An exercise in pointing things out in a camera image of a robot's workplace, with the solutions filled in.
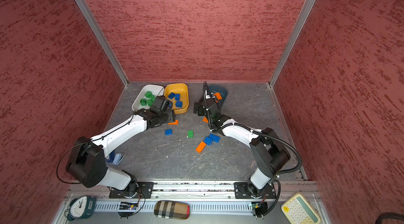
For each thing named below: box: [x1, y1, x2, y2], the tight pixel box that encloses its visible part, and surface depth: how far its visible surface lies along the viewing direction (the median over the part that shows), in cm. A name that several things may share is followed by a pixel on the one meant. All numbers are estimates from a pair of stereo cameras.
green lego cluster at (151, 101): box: [147, 92, 156, 105], surface depth 109 cm
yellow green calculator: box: [280, 192, 322, 224], surface depth 69 cm
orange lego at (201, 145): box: [195, 140, 207, 154], surface depth 90 cm
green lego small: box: [187, 129, 195, 139], surface depth 94 cm
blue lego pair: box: [204, 133, 221, 146], surface depth 92 cm
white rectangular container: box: [131, 84, 165, 111], surface depth 112 cm
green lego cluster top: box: [139, 98, 147, 106], surface depth 108 cm
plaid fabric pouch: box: [154, 199, 191, 220], surface depth 68 cm
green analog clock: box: [67, 195, 96, 222], surface depth 68 cm
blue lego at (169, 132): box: [164, 128, 174, 137], surface depth 97 cm
